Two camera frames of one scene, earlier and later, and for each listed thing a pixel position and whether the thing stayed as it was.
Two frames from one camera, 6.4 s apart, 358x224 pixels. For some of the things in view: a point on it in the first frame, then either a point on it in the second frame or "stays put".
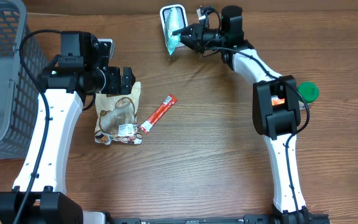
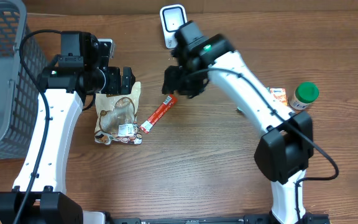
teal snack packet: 173,22 -> 240,109
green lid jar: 309,91 stays put
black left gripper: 120,80 stays put
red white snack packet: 169,102 stays put
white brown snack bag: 116,117 stays put
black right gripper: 199,37 -> 175,81
